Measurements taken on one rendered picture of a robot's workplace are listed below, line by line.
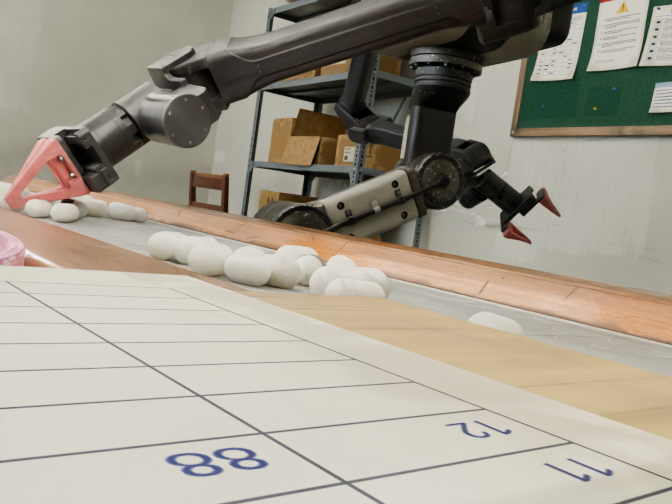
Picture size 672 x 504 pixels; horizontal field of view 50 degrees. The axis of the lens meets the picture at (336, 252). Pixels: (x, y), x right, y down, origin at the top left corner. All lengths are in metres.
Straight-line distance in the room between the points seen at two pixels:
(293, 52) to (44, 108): 4.67
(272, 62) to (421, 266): 0.34
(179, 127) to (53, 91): 4.70
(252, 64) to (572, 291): 0.47
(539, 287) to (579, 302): 0.04
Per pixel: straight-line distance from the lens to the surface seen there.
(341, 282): 0.37
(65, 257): 0.25
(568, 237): 2.92
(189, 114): 0.79
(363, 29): 0.82
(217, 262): 0.44
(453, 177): 1.39
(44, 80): 5.47
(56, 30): 5.52
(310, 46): 0.83
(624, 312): 0.50
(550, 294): 0.53
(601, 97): 2.92
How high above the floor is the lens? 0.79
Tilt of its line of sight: 3 degrees down
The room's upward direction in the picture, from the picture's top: 8 degrees clockwise
